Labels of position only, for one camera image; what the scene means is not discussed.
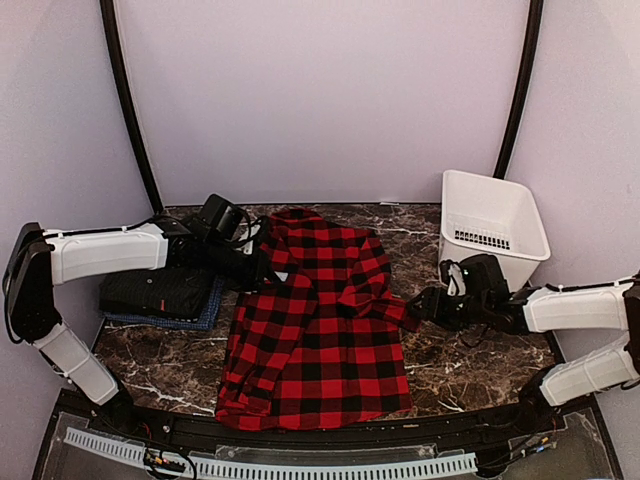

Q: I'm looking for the white plastic basket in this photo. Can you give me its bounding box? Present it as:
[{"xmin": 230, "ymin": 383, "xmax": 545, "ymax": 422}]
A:
[{"xmin": 439, "ymin": 170, "xmax": 551, "ymax": 292}]

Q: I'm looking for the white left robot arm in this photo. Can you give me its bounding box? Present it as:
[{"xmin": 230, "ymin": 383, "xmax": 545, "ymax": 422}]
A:
[{"xmin": 1, "ymin": 215, "xmax": 269, "ymax": 436}]

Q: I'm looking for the black corner frame post left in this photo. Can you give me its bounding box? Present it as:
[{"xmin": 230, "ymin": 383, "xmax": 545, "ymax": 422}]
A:
[{"xmin": 99, "ymin": 0, "xmax": 164, "ymax": 213}]

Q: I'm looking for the black pinstripe folded shirt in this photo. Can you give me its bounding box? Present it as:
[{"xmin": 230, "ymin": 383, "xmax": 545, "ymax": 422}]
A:
[{"xmin": 99, "ymin": 268, "xmax": 214, "ymax": 320}]

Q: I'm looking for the blue checked folded shirt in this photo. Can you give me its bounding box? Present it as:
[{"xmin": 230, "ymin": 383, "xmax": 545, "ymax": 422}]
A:
[{"xmin": 102, "ymin": 278, "xmax": 224, "ymax": 331}]

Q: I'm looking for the black corner frame post right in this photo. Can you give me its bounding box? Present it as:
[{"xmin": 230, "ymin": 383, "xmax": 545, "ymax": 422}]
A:
[{"xmin": 493, "ymin": 0, "xmax": 544, "ymax": 180}]

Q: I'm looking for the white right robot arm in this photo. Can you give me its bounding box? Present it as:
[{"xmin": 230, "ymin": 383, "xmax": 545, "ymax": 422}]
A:
[{"xmin": 408, "ymin": 267, "xmax": 639, "ymax": 434}]

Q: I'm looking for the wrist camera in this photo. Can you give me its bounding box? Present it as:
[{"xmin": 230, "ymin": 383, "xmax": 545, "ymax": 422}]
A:
[
  {"xmin": 439, "ymin": 254, "xmax": 510, "ymax": 301},
  {"xmin": 189, "ymin": 194, "xmax": 264, "ymax": 248}
]

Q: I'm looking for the white slotted cable duct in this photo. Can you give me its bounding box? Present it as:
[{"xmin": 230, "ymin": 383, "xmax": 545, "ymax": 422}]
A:
[{"xmin": 63, "ymin": 428, "xmax": 478, "ymax": 479}]

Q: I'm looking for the black corner frame post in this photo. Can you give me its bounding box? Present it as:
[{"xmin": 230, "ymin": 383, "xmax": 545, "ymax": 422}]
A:
[
  {"xmin": 99, "ymin": 0, "xmax": 164, "ymax": 213},
  {"xmin": 493, "ymin": 0, "xmax": 544, "ymax": 180}
]

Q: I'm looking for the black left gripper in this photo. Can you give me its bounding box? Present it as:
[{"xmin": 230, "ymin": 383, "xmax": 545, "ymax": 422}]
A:
[{"xmin": 202, "ymin": 237, "xmax": 282, "ymax": 292}]

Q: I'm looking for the red black plaid shirt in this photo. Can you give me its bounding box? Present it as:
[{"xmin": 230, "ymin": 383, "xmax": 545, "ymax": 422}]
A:
[{"xmin": 215, "ymin": 208, "xmax": 419, "ymax": 423}]

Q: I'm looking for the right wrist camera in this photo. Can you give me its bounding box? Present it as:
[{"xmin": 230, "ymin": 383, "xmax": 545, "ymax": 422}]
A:
[{"xmin": 439, "ymin": 254, "xmax": 510, "ymax": 301}]

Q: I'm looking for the black front rail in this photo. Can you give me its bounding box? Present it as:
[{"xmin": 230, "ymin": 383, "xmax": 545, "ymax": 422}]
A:
[{"xmin": 80, "ymin": 392, "xmax": 564, "ymax": 451}]

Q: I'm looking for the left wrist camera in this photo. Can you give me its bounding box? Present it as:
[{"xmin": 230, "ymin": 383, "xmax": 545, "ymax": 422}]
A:
[{"xmin": 189, "ymin": 194, "xmax": 264, "ymax": 248}]

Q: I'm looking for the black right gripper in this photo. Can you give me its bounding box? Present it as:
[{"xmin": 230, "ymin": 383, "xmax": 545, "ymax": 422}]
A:
[{"xmin": 405, "ymin": 286, "xmax": 491, "ymax": 332}]

